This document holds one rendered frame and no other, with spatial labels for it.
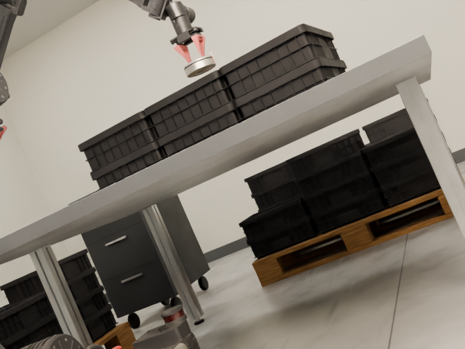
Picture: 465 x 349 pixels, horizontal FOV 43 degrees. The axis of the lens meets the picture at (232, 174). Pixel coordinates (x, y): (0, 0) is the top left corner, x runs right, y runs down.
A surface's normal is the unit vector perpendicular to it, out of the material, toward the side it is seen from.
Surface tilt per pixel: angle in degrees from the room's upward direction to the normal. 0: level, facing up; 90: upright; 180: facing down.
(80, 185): 90
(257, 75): 90
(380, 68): 90
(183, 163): 90
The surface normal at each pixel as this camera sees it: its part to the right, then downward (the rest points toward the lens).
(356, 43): -0.32, 0.12
